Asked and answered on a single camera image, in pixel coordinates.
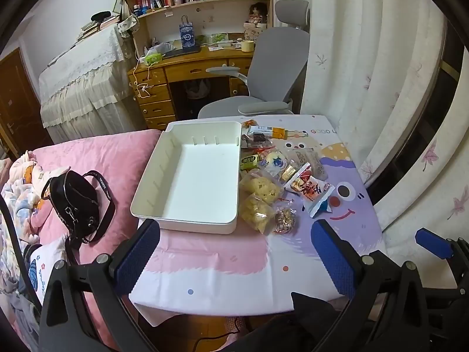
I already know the blue white candy packet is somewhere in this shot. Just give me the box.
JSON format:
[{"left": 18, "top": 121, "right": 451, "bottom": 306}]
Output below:
[{"left": 309, "top": 186, "right": 335, "bottom": 218}]

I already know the small nut candy bag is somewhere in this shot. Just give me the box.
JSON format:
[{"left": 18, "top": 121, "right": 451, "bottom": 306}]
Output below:
[{"left": 273, "top": 207, "right": 297, "bottom": 234}]

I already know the red white snack packet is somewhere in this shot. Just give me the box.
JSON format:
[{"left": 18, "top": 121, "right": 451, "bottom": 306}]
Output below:
[{"left": 285, "top": 162, "right": 335, "bottom": 202}]

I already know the yellow puffed snack bag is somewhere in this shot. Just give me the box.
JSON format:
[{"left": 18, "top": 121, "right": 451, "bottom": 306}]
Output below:
[
  {"left": 239, "top": 194, "right": 275, "bottom": 234},
  {"left": 240, "top": 169, "right": 284, "bottom": 204}
]

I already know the clear cake packet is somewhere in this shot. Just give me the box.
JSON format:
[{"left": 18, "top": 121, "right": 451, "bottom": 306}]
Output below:
[{"left": 293, "top": 148, "right": 327, "bottom": 180}]

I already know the blueberry bread packet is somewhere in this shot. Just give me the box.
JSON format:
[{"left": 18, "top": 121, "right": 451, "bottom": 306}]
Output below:
[{"left": 259, "top": 149, "right": 291, "bottom": 179}]

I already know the green pineapple cake packet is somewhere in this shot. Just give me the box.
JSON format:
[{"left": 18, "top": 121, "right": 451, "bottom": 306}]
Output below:
[{"left": 240, "top": 153, "right": 259, "bottom": 171}]

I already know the dark dried fruit packet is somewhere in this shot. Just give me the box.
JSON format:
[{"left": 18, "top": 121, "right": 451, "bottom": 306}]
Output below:
[{"left": 241, "top": 133, "right": 273, "bottom": 149}]

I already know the orange fried twist packet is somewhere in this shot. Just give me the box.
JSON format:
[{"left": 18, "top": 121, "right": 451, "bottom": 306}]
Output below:
[{"left": 242, "top": 119, "right": 258, "bottom": 129}]

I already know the gold foil snack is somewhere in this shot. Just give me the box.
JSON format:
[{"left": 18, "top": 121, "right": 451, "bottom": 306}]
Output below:
[{"left": 280, "top": 164, "right": 297, "bottom": 184}]

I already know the white orange snack bar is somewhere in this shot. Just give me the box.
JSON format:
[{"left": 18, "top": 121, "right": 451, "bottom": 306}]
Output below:
[{"left": 247, "top": 126, "right": 288, "bottom": 140}]

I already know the black handbag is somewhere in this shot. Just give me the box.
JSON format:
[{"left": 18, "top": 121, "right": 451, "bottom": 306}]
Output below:
[{"left": 41, "top": 170, "right": 116, "bottom": 265}]

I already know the cartoon printed table cloth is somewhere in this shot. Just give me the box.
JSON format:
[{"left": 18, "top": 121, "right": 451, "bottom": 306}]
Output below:
[{"left": 130, "top": 115, "right": 385, "bottom": 326}]

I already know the white plastic storage tray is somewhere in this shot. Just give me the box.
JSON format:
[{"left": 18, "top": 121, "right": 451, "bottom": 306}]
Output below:
[{"left": 130, "top": 121, "right": 242, "bottom": 234}]

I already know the brown wooden door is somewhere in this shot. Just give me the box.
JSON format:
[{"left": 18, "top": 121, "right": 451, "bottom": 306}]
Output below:
[{"left": 1, "top": 48, "right": 53, "bottom": 155}]

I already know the white floral curtain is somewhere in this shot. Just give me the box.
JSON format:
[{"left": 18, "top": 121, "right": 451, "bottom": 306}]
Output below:
[{"left": 277, "top": 0, "right": 468, "bottom": 288}]

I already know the lace covered cabinet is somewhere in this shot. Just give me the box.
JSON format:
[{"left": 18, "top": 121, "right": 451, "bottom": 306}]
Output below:
[{"left": 39, "top": 25, "right": 146, "bottom": 144}]

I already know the grey office chair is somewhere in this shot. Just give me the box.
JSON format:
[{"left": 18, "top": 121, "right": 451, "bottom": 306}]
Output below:
[{"left": 198, "top": 0, "right": 309, "bottom": 119}]

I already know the wooden desk with drawers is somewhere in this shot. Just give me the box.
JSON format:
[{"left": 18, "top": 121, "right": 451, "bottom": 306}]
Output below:
[{"left": 128, "top": 46, "right": 253, "bottom": 130}]

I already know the green tissue pack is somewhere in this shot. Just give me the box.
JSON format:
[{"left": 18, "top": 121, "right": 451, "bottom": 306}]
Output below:
[{"left": 144, "top": 53, "right": 163, "bottom": 66}]

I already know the doll on desk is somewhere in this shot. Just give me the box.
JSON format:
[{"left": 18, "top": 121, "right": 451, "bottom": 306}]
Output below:
[{"left": 248, "top": 2, "right": 268, "bottom": 25}]

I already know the blue paper gift bag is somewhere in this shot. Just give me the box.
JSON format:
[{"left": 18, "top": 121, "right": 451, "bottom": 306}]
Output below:
[{"left": 179, "top": 15, "right": 196, "bottom": 48}]

